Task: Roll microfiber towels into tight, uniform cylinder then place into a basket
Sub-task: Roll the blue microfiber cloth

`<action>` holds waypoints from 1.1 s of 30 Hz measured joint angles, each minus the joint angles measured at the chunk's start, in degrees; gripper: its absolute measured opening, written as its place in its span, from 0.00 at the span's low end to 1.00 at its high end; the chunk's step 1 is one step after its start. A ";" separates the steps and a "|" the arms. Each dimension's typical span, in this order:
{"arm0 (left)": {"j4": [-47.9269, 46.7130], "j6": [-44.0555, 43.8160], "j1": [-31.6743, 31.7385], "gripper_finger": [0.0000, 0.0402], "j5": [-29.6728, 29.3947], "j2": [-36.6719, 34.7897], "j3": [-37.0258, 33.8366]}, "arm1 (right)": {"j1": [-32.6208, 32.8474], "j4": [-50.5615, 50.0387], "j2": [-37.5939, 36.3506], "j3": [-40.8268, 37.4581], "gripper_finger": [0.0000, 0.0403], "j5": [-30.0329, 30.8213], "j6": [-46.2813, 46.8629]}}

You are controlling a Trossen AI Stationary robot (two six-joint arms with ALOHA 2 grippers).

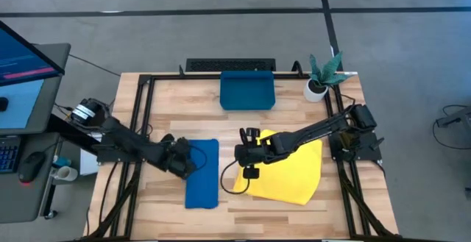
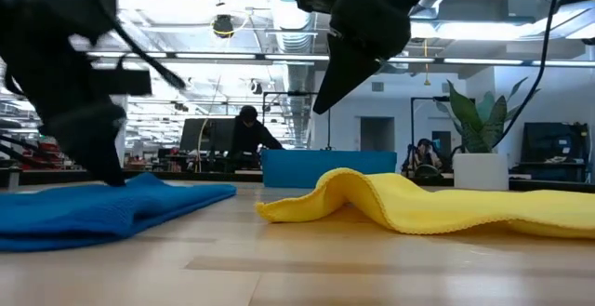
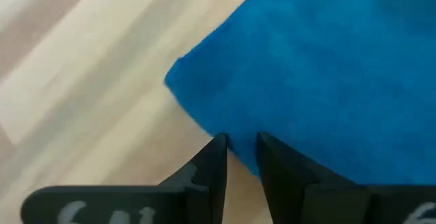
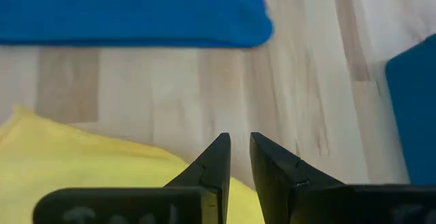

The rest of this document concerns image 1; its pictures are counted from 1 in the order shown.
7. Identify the green plant in white pot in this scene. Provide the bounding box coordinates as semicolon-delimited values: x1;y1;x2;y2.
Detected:
303;50;356;103

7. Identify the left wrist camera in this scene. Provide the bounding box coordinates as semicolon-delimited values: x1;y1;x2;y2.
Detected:
172;136;192;155

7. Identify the grey workstation cart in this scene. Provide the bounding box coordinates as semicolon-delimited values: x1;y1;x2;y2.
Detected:
0;43;71;224

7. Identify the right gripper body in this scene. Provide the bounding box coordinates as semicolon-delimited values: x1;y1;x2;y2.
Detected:
235;127;275;168

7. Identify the white mug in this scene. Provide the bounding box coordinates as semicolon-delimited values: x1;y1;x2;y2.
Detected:
54;166;79;182

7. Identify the black metal table frame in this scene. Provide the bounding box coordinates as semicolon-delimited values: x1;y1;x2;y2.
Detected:
82;71;400;242

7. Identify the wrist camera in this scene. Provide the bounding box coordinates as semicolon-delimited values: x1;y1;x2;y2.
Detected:
242;164;261;179
172;136;192;155

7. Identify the black looped floor cable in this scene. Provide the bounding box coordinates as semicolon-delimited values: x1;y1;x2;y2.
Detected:
432;104;471;151

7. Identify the computer monitor with blue screen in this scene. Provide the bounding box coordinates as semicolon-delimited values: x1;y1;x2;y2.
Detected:
0;20;66;88

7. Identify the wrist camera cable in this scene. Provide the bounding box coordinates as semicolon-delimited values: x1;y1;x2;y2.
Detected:
219;159;252;196
187;144;208;172

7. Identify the teal bottle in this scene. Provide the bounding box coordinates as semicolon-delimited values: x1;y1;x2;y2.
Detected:
54;156;73;168

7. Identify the dark grey floor stand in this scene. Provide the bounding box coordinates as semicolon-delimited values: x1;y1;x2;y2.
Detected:
436;107;471;127

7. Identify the thin black floor cable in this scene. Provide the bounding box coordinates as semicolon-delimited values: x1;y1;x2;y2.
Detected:
68;53;122;77

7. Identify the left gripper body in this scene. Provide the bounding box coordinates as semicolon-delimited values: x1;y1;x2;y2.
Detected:
167;149;197;179

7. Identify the white box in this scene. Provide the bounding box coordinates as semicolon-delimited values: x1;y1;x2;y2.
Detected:
79;131;102;177

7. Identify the black keyboard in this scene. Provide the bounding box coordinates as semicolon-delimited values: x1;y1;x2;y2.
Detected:
185;57;277;73
0;135;21;174

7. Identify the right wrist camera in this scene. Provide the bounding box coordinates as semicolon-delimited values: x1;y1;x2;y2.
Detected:
242;164;261;179

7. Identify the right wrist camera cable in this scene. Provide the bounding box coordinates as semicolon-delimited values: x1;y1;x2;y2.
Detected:
219;159;252;196

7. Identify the blue microfiber towel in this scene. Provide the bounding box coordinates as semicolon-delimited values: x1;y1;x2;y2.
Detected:
184;138;220;210

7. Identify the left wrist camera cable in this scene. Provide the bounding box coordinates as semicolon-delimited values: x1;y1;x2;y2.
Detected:
187;144;208;172

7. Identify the yellow microfiber towel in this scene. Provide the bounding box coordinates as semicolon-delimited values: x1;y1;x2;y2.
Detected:
233;129;324;206

